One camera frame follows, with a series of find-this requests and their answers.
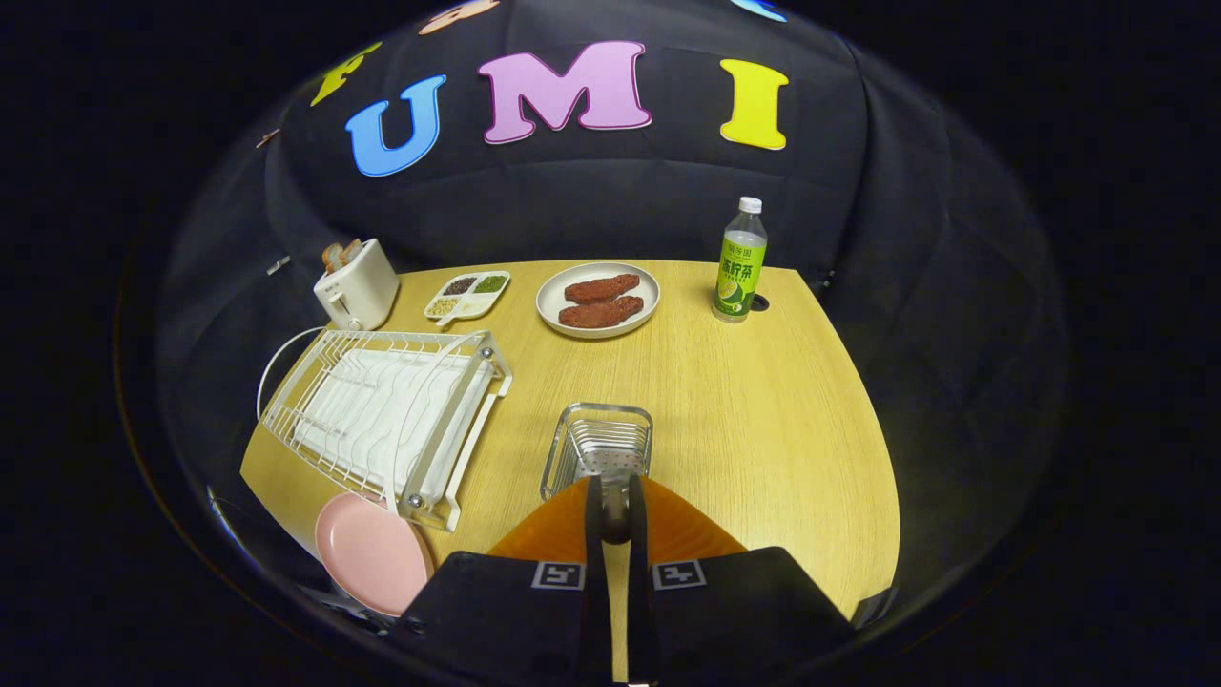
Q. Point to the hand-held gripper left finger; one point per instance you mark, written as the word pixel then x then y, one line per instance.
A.
pixel 595 611

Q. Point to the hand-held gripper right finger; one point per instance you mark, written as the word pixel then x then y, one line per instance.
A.
pixel 639 611

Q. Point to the metal spoon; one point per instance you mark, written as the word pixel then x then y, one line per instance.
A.
pixel 616 520

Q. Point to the pink plate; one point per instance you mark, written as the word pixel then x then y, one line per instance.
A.
pixel 372 553

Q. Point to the white round plate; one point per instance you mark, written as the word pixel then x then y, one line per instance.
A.
pixel 553 303

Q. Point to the white ribbed drip tray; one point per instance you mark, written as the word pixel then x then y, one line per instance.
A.
pixel 382 410

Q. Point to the white divided snack tray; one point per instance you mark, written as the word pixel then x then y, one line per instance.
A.
pixel 477 307

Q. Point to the yellow beans pile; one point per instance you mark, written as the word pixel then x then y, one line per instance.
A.
pixel 441 306

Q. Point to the green beans pile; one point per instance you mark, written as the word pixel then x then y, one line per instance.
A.
pixel 490 283

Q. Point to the green tea bottle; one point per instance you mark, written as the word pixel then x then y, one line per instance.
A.
pixel 739 277

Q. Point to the dark beans pile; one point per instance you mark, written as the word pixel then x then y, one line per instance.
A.
pixel 459 285

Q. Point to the white toaster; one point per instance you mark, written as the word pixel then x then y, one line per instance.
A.
pixel 367 286

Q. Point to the toast bread slice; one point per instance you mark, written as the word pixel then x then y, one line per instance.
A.
pixel 332 258
pixel 350 251

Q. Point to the white clip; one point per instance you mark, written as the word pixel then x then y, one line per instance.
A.
pixel 279 264

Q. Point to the red clip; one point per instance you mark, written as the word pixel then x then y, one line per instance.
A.
pixel 267 138

